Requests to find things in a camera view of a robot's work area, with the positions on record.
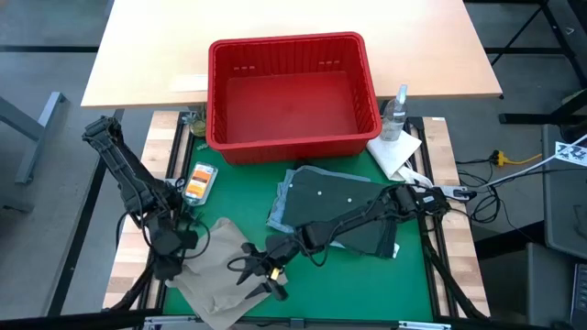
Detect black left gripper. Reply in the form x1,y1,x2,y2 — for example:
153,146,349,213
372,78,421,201
150,228,199,283

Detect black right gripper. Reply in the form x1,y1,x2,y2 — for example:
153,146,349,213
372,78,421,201
235,236,304,303

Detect beige trousers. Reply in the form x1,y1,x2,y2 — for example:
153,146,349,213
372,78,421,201
164,217,289,330

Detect light blue denim garment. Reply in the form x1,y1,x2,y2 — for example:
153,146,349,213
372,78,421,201
266,165,372,251

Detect dark green garment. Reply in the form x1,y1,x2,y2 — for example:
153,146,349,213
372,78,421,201
280,167,399,258

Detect dark blue jeans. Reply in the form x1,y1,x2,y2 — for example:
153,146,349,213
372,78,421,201
375,218,401,259

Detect red plastic laundry basket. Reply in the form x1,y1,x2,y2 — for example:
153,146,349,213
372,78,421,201
205,30,382,165

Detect wipes packet with orange label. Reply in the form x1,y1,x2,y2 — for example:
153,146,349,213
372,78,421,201
182,160,218,206

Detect black table base bar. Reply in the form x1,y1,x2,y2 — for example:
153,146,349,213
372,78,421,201
47,108,126,318

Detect grey metal table leg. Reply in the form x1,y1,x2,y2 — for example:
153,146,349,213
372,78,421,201
0,91,66,185

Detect white cloth tote bag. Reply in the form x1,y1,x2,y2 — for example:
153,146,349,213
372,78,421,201
365,130,436,189

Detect light wood table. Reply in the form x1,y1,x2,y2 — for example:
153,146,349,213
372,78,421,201
81,0,504,110

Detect clear plastic spray bottle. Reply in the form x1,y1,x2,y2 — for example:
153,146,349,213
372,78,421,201
378,84,410,143

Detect white power strip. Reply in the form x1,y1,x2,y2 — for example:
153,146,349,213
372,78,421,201
439,185,471,202

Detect grey plastic case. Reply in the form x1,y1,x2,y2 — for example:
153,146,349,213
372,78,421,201
542,123,587,260

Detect white printed tag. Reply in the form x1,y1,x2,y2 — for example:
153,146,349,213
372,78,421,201
553,140,587,168

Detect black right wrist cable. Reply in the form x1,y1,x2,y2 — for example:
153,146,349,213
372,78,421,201
227,254,267,274

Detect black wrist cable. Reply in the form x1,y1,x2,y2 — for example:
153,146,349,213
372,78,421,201
181,218,212,261
227,254,267,274

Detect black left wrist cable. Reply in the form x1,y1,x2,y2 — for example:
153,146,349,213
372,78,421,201
181,218,212,261

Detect black metal rig frame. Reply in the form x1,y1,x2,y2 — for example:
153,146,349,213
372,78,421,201
0,109,565,330

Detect yellow hanging cable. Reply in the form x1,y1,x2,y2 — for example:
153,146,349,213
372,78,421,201
493,149,543,168

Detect black metal desk frame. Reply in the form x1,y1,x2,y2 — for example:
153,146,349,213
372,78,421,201
483,0,587,126

